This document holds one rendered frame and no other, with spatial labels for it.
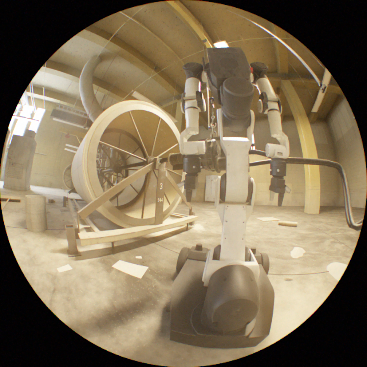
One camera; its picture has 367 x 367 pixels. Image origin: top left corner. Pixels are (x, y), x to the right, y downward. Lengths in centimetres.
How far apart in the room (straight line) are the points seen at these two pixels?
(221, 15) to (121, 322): 691
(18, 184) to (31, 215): 498
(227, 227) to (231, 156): 32
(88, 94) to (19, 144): 374
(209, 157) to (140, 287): 101
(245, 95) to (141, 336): 94
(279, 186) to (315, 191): 458
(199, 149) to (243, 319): 63
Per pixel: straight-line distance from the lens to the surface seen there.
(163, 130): 220
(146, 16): 652
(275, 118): 68
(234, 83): 48
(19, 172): 658
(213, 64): 69
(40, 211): 165
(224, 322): 34
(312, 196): 511
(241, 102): 47
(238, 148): 59
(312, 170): 523
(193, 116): 63
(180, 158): 119
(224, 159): 99
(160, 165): 141
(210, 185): 863
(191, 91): 71
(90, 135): 126
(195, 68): 84
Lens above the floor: 57
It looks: 4 degrees up
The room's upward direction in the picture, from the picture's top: 4 degrees clockwise
